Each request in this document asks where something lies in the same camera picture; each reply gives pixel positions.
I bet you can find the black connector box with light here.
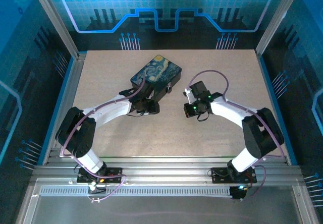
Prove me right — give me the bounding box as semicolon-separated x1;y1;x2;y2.
229;185;249;201

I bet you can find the grey slotted cable duct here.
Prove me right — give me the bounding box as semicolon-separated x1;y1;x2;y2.
40;186;233;197

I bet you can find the starry night patterned box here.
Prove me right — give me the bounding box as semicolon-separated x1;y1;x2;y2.
130;54;182;101

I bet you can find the grey aluminium table rail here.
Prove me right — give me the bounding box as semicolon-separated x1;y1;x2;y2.
49;53;88;165

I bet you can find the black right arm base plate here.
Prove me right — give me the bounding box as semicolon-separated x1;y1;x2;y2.
211;167;257;184

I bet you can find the aluminium frame cross rail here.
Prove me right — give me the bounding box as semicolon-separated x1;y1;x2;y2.
31;155;303;187

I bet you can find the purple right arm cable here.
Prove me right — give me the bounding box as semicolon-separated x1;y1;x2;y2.
186;69;287;199

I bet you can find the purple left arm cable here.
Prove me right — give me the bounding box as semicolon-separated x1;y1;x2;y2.
59;79;146;203

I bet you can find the aluminium frame post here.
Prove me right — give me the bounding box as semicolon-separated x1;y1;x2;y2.
254;0;305;57
27;0;86;60

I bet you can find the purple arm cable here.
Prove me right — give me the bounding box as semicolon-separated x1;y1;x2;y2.
59;79;146;203
186;69;287;199

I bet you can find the blue table edge strip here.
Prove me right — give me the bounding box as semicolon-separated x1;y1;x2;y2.
41;56;75;165
257;54;298;165

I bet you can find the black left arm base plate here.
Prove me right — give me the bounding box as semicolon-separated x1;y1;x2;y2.
77;167;124;184

